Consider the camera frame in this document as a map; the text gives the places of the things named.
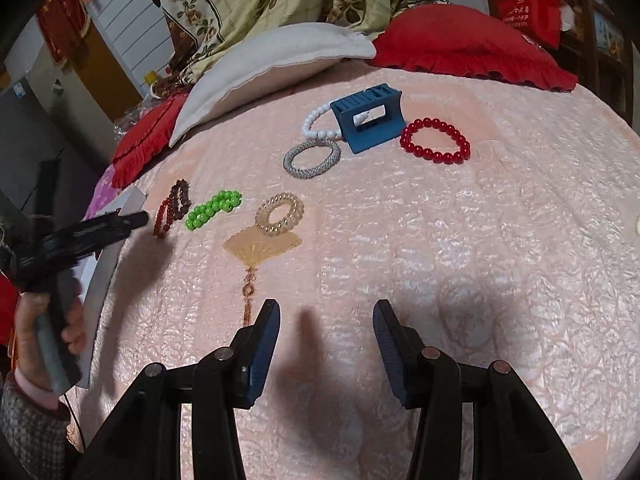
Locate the red shopping bag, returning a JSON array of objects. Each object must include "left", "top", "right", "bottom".
[{"left": 495, "top": 0, "right": 567, "bottom": 51}]

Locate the dark brown wooden bead bracelet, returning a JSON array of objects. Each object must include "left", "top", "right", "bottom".
[{"left": 169, "top": 180, "right": 193, "bottom": 222}]

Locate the white pillow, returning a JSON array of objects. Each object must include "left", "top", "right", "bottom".
[{"left": 169, "top": 22, "right": 377, "bottom": 148}]

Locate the blue plastic rack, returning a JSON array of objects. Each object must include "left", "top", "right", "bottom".
[{"left": 330, "top": 83, "right": 405, "bottom": 155}]

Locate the peach quilted bedspread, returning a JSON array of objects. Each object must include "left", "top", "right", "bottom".
[{"left": 65, "top": 57, "right": 640, "bottom": 480}]

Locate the small red ruffled pillow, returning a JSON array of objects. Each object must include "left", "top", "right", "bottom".
[{"left": 110, "top": 92, "right": 191, "bottom": 190}]

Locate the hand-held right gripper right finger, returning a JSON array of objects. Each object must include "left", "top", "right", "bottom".
[{"left": 372, "top": 299, "right": 586, "bottom": 480}]

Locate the pink floral bed sheet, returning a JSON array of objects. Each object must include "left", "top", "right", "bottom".
[{"left": 89, "top": 164, "right": 132, "bottom": 222}]

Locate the person's left forearm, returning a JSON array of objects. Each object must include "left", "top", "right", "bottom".
[{"left": 0, "top": 370, "right": 72, "bottom": 480}]

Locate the red bead bracelet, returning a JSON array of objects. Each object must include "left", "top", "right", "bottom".
[{"left": 400, "top": 117, "right": 472, "bottom": 165}]

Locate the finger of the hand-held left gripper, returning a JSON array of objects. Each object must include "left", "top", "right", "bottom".
[{"left": 52, "top": 210, "right": 151, "bottom": 262}]

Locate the reddish brown bead bracelet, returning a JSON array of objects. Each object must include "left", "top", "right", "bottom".
[{"left": 152, "top": 197, "right": 175, "bottom": 240}]

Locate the white shallow box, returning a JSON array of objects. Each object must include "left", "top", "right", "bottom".
[{"left": 74, "top": 187, "right": 147, "bottom": 392}]

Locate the white pearl bracelet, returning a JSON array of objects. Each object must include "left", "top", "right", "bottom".
[{"left": 301, "top": 104, "right": 351, "bottom": 143}]

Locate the green bead bracelet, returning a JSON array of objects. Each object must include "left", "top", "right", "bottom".
[{"left": 185, "top": 190, "right": 243, "bottom": 232}]

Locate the person's left hand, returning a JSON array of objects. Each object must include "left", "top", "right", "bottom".
[{"left": 12, "top": 280, "right": 90, "bottom": 411}]

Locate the grey refrigerator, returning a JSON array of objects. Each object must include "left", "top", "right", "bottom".
[{"left": 0, "top": 67, "right": 97, "bottom": 213}]

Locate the dark wooden shelf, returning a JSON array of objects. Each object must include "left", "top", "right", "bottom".
[{"left": 550, "top": 0, "right": 632, "bottom": 122}]

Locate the large red ruffled pillow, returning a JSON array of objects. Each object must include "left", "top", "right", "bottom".
[{"left": 370, "top": 4, "right": 579, "bottom": 94}]

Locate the silver mesh bracelet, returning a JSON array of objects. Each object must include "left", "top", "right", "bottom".
[{"left": 283, "top": 139, "right": 342, "bottom": 180}]

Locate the red hanging cloth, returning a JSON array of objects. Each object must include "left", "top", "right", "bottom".
[{"left": 36, "top": 0, "right": 94, "bottom": 67}]

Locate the gold crystal bracelet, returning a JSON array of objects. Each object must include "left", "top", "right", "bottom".
[{"left": 254, "top": 192, "right": 305, "bottom": 236}]

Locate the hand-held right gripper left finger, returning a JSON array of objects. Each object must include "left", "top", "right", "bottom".
[{"left": 75, "top": 299, "right": 281, "bottom": 480}]

